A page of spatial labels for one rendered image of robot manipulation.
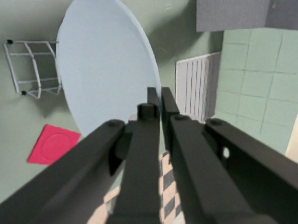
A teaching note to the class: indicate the pink-red square coaster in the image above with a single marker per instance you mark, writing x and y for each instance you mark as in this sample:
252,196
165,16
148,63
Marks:
52,143

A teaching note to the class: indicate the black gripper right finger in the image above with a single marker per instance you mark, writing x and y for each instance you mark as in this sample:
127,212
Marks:
261,178

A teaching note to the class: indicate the grey wire dish rack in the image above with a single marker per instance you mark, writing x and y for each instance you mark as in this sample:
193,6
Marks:
9,41

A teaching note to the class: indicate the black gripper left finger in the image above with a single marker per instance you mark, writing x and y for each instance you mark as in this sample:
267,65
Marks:
70,189

